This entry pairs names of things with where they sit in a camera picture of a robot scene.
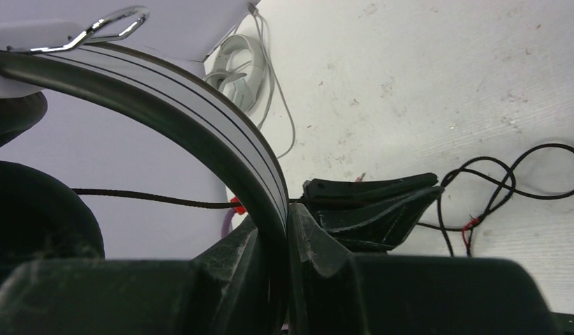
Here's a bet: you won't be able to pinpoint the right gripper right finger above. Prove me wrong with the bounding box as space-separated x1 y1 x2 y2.
287 204 558 334

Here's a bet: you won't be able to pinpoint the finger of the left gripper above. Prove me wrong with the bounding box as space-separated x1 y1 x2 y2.
310 186 444 252
302 172 438 201

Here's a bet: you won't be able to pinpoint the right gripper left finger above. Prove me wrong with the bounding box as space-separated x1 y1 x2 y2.
0 219 274 334

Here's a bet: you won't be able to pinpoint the black and white headphones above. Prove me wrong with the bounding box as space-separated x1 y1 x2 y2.
0 5 574 297

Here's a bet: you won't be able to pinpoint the grey white headphones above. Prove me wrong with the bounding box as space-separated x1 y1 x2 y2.
204 2 296 159

